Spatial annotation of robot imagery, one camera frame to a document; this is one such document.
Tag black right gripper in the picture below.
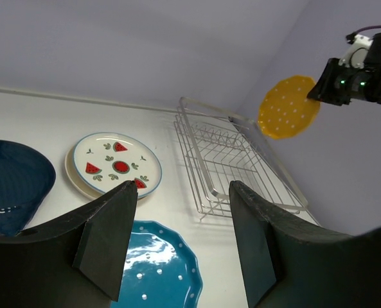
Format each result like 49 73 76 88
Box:
306 58 370 106

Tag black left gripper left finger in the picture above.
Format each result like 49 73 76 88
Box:
0 181 137 307

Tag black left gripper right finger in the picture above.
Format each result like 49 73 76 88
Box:
229 181 381 307

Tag yellow polka dot plate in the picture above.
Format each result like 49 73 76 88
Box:
258 75 321 139

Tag blue polka dot plate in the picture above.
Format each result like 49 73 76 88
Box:
111 220 203 308

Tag cream pink branch plate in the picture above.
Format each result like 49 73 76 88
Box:
64 147 103 200

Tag dark blue leaf-shaped plate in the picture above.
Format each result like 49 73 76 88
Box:
0 140 56 236

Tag white watermelon pattern plate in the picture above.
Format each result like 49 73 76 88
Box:
71 132 163 198

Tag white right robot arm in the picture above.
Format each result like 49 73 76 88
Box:
307 26 381 106

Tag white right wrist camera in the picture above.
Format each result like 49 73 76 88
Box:
339 34 373 69

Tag metal wire dish rack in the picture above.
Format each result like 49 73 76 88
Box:
174 98 311 219

